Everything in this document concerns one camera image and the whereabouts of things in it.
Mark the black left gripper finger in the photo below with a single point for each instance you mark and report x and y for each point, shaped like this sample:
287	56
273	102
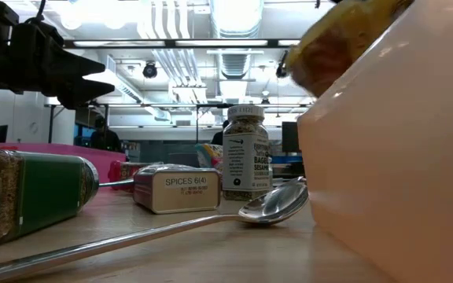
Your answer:
81	93
77	65

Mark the smoked paprika patterned tin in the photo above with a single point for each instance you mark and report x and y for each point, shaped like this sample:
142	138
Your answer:
122	171

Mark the glass herb jar green label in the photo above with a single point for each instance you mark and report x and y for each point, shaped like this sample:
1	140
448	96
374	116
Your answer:
49	188

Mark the red yellow flavour packet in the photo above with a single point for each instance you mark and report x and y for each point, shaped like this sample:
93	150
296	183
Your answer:
211	155

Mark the metal spice tin beige label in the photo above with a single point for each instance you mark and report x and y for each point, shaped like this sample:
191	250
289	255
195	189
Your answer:
187	192

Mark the bagel sesame seasoning glass jar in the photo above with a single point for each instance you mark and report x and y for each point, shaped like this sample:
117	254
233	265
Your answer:
246	157

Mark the person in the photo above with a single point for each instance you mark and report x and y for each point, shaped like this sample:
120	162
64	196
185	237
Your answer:
219	137
104	139

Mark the pink plastic bin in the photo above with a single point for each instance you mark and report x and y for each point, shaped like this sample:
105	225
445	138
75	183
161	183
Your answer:
104	161

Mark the black ceiling spotlight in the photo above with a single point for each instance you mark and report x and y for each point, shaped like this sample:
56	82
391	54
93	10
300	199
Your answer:
149	70
281	70

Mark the grey-blue bowl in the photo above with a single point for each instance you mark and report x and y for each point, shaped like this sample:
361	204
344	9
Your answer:
181	160

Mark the blue background table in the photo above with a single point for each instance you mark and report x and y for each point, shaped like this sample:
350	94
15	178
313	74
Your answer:
287	159

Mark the large polished steel spoon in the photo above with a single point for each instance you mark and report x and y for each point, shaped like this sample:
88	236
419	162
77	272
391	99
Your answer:
273	204

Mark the orange plastic bin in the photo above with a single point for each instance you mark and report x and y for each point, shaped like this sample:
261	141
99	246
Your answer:
387	157

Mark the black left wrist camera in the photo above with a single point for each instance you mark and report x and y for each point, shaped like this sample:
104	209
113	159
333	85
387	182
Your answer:
47	33

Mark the black overhead frame bar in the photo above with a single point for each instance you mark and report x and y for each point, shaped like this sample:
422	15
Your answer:
169	43

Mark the black background workstation frame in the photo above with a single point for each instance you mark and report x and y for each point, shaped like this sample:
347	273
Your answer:
197	126

